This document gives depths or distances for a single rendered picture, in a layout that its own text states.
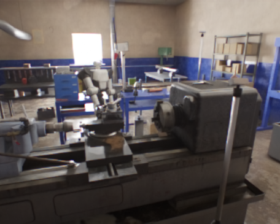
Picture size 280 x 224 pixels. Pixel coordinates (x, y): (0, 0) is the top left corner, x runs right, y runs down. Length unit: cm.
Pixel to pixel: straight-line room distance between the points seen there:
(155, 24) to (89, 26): 270
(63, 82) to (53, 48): 521
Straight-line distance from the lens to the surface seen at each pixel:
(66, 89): 344
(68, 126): 152
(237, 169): 199
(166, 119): 155
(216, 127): 166
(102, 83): 269
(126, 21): 879
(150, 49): 901
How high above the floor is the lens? 163
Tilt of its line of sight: 18 degrees down
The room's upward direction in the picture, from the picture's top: straight up
